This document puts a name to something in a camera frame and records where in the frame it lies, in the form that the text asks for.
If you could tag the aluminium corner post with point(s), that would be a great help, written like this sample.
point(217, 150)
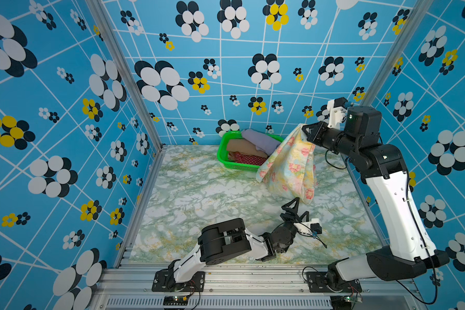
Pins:
point(418, 13)
point(102, 21)

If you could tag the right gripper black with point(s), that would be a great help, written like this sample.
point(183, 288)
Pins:
point(321, 128)

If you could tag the tan rolled skirt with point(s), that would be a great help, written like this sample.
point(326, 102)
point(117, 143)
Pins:
point(244, 147)

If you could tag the right aluminium corner post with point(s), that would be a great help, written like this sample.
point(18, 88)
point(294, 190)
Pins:
point(418, 13)

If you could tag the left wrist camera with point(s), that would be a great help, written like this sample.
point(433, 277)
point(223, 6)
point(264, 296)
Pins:
point(311, 228)

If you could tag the left green circuit board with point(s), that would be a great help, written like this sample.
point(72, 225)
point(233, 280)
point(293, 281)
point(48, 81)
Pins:
point(176, 301)

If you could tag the right green circuit board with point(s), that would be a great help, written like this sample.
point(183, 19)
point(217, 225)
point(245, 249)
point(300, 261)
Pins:
point(347, 300)

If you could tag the red polka dot skirt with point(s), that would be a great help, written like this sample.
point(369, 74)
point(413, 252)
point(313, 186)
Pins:
point(241, 158)

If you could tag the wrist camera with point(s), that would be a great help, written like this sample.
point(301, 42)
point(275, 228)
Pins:
point(311, 228)
point(337, 112)

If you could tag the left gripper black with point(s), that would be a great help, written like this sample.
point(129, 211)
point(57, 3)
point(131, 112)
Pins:
point(292, 218)

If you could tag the left aluminium corner post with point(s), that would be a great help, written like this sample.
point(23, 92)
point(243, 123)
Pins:
point(102, 21)

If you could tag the aluminium front frame rail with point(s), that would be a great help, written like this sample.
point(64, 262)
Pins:
point(245, 286)

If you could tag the floral pastel skirt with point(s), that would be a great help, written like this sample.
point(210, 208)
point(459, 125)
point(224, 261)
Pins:
point(290, 171)

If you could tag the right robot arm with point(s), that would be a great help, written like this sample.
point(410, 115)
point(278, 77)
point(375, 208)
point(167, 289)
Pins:
point(411, 252)

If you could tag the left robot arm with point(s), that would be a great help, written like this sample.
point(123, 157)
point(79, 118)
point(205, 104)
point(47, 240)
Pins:
point(227, 240)

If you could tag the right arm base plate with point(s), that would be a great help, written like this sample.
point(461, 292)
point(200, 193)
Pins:
point(319, 282)

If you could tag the green circuit board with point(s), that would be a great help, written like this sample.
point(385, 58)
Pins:
point(176, 301)
point(347, 300)

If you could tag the lavender rolled skirt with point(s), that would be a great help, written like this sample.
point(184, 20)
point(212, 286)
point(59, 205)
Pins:
point(261, 141)

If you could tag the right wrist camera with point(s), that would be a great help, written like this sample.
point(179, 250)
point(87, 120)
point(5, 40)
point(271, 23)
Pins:
point(337, 112)

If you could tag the green plastic basket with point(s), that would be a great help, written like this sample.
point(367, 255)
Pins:
point(222, 154)

